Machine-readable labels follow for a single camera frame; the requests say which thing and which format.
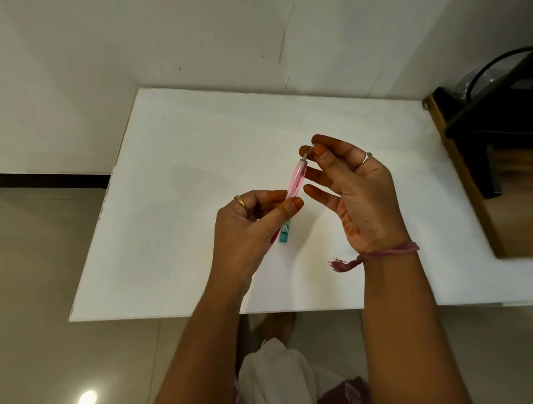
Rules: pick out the white scarf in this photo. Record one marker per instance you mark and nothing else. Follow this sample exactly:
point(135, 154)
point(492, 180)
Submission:
point(279, 374)

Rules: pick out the teal pencil lead case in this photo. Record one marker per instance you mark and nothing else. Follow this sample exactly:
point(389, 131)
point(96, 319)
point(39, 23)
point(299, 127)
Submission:
point(285, 234)

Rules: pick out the black appliance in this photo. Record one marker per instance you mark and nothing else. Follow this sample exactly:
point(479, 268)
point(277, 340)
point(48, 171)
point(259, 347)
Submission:
point(499, 125)

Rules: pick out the person's left hand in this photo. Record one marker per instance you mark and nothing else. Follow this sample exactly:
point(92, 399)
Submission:
point(237, 237)

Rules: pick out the purple patterned dress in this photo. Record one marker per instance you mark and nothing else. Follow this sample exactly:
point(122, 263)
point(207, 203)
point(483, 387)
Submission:
point(354, 393)

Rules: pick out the person's right hand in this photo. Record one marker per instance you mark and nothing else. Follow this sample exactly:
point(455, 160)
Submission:
point(366, 200)

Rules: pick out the wooden cabinet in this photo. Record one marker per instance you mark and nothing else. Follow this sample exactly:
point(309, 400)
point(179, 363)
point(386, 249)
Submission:
point(516, 233)

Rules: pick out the pink mechanical pencil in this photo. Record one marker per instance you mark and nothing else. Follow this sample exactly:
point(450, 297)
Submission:
point(296, 179)

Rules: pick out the person's left forearm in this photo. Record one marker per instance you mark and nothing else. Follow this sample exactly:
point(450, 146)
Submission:
point(204, 345)

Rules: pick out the person's right forearm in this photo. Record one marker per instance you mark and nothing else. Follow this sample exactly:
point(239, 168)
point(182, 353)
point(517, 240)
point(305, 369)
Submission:
point(408, 341)

